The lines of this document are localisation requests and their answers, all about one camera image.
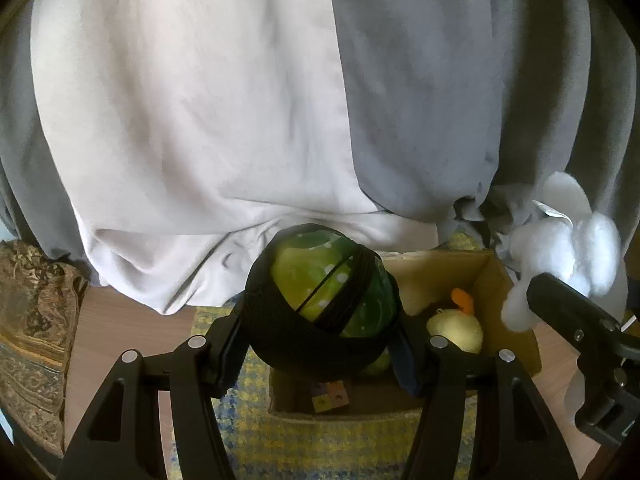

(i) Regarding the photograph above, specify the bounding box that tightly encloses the colourful toy block cube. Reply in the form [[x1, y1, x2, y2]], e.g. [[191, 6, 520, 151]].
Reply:
[[310, 381, 349, 414]]

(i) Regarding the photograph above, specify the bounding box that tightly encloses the yellow and blue woven mat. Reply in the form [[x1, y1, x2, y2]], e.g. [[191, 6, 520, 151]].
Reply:
[[164, 227, 498, 480]]

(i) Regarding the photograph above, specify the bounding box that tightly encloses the brown patterned cloth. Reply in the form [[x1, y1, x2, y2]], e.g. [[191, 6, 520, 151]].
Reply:
[[0, 240, 90, 457]]

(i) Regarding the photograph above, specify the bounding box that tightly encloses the white plush toy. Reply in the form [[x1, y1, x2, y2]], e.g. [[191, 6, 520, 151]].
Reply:
[[492, 171, 639, 333]]

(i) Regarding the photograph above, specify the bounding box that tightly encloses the yellow plush duck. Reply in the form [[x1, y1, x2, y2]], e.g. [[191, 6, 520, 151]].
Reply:
[[425, 287, 485, 356]]

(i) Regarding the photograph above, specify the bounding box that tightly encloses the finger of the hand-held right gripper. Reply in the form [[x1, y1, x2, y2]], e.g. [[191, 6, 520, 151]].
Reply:
[[526, 272, 640, 366]]

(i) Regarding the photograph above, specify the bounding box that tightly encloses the green ball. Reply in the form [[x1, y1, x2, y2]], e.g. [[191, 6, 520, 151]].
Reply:
[[245, 225, 404, 379]]

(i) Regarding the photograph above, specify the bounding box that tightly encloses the white curtain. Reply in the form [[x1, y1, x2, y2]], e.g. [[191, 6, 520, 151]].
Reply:
[[30, 0, 451, 317]]

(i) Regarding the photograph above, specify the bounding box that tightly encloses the brown cardboard box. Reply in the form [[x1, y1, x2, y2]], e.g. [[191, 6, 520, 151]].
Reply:
[[267, 247, 544, 418]]

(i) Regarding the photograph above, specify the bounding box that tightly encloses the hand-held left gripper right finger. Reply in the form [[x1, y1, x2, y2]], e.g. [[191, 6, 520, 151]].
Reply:
[[387, 325, 582, 480]]

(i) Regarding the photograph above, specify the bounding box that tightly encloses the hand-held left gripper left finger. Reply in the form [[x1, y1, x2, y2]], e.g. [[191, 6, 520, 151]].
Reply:
[[56, 305, 251, 480]]

